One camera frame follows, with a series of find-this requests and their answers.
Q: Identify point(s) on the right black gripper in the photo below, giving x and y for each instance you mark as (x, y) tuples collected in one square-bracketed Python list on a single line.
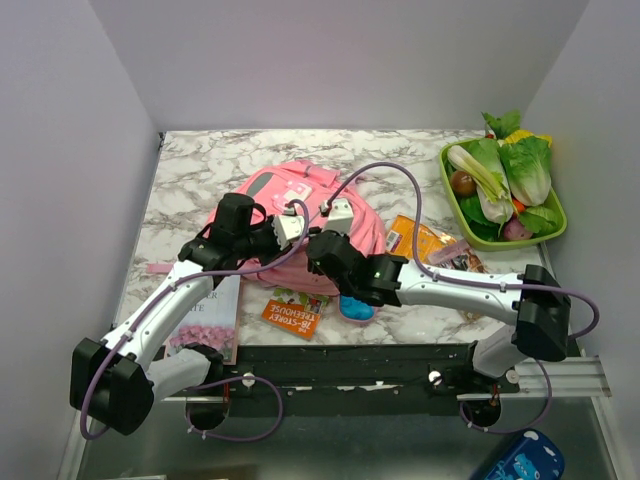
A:
[(313, 234)]

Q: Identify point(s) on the pink student backpack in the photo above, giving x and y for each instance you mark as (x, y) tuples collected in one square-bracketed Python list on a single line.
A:
[(294, 188)]

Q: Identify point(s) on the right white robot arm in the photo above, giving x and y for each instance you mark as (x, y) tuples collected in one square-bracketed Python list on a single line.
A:
[(531, 307)]

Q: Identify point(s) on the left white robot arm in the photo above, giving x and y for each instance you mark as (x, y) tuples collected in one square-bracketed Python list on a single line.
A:
[(117, 380)]

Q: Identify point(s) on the pink cat pencil case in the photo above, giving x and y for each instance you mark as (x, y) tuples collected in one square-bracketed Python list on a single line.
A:
[(354, 310)]

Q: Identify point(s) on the Designer Fate flower book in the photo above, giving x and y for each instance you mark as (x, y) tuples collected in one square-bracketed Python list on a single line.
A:
[(212, 322)]

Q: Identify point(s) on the orange card packet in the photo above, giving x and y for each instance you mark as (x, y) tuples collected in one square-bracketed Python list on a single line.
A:
[(399, 239)]

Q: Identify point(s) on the orange Treehouse book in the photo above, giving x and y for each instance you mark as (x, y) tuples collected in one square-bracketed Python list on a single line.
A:
[(297, 313)]

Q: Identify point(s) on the brown illustrated notebook packet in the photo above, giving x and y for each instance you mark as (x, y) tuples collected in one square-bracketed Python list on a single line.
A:
[(456, 255)]

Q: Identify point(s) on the green vegetable tray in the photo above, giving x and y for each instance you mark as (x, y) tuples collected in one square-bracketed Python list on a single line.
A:
[(547, 220)]

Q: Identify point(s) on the brown round fruit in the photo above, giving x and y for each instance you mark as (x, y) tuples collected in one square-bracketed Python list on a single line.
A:
[(462, 184)]

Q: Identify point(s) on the purple pink radish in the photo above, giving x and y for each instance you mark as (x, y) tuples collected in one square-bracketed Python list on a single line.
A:
[(514, 230)]

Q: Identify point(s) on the green lettuce head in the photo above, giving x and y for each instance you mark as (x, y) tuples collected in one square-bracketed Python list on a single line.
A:
[(527, 164)]

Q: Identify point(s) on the blue dinosaur pencil case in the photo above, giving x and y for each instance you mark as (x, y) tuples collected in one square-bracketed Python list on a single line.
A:
[(528, 455)]

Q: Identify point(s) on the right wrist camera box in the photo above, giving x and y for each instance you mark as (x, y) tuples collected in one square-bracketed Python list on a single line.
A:
[(339, 216)]

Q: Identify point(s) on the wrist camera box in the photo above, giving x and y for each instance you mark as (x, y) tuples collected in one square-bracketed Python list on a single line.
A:
[(288, 229), (339, 216)]

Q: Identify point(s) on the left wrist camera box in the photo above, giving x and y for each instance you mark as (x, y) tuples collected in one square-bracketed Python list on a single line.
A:
[(288, 229)]

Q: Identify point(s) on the black mounting rail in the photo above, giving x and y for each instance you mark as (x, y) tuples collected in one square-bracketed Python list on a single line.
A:
[(349, 380)]

